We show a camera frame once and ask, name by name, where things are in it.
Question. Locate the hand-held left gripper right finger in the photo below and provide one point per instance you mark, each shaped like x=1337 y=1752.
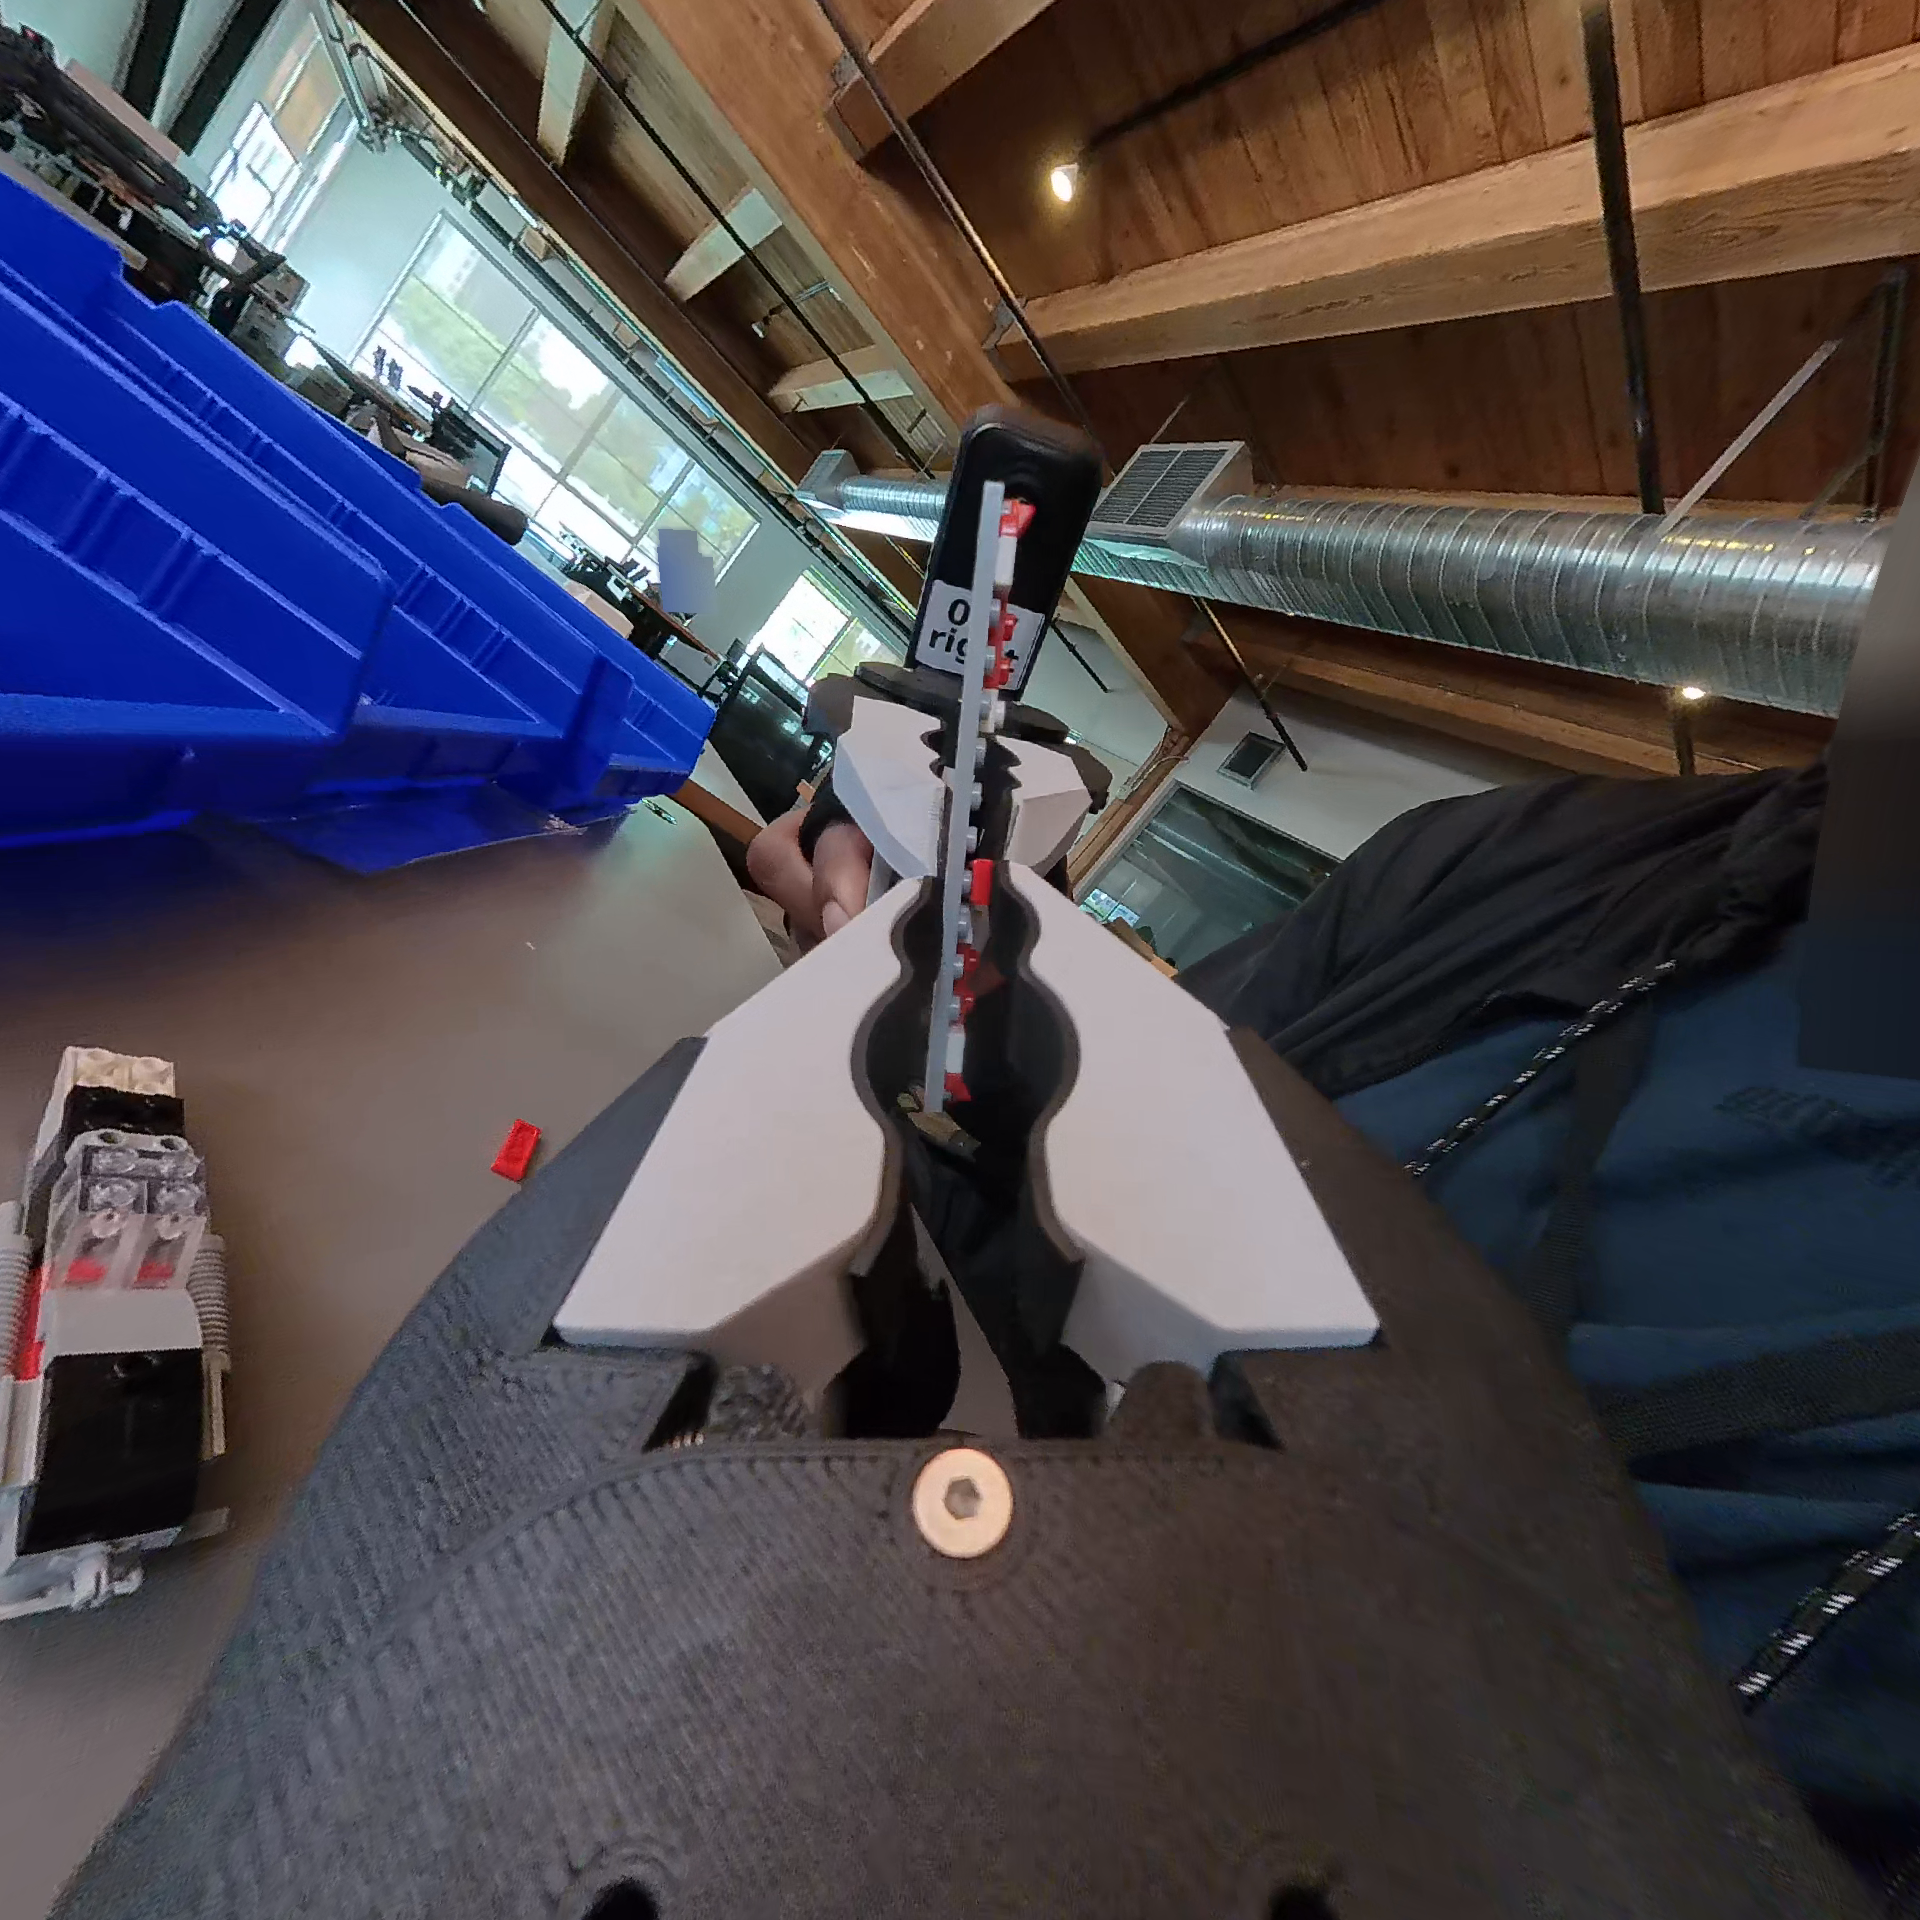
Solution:
x=1201 y=1201

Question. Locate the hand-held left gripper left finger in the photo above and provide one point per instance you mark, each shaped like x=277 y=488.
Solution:
x=737 y=1187

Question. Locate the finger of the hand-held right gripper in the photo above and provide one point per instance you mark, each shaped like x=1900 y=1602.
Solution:
x=894 y=788
x=1047 y=813

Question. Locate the grey red toy brick plate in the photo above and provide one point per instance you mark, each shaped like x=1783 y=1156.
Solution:
x=980 y=674

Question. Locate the person's right hand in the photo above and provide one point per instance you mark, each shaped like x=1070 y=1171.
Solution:
x=804 y=894

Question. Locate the small red toy brick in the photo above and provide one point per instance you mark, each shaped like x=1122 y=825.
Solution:
x=519 y=1149

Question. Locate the large paned window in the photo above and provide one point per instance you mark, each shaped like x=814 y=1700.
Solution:
x=572 y=407

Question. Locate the person's torso in blue hoodie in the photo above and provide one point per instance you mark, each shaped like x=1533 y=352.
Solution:
x=1727 y=1275

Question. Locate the black steel pole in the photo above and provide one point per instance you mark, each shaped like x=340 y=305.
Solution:
x=1626 y=226

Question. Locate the black white toy brick vehicle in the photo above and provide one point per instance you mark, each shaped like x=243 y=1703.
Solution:
x=112 y=1396

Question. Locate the duct vent grille box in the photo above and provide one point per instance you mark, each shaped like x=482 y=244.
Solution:
x=1163 y=488

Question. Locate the wall air vent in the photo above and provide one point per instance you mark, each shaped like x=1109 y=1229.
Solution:
x=1246 y=759

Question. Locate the silver metal air duct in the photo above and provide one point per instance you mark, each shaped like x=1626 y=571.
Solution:
x=1501 y=586

